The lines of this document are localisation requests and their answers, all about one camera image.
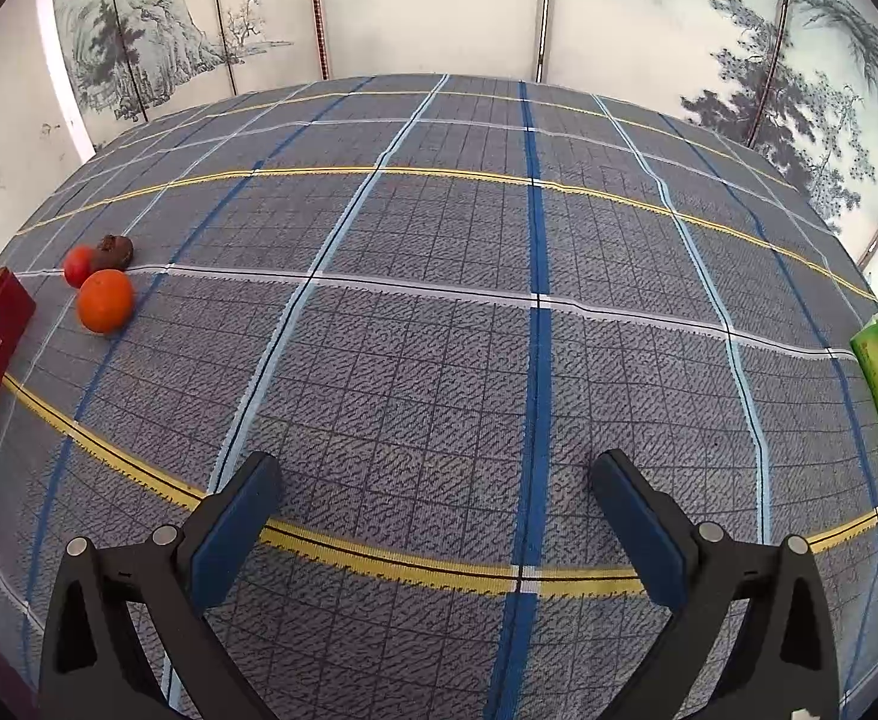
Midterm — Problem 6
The large orange tangerine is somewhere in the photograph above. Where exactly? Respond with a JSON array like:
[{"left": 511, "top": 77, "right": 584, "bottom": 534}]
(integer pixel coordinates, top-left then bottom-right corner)
[{"left": 76, "top": 270, "right": 135, "bottom": 335}]

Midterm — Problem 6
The small red fruit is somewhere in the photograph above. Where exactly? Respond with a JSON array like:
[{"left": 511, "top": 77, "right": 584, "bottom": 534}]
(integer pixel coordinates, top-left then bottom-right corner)
[{"left": 62, "top": 244, "right": 94, "bottom": 289}]

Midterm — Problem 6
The dark brown passion fruit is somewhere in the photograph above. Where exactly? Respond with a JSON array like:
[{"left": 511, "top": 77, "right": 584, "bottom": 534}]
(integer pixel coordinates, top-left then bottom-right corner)
[{"left": 89, "top": 234, "right": 135, "bottom": 271}]

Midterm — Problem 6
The plaid blue grey tablecloth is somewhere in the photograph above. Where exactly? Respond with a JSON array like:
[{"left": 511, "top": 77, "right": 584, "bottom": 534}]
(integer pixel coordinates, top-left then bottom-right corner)
[{"left": 0, "top": 75, "right": 878, "bottom": 718}]

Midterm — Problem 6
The painted folding screen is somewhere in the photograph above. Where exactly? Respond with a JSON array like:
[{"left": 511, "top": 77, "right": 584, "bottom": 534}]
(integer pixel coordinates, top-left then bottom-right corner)
[{"left": 52, "top": 0, "right": 878, "bottom": 275}]

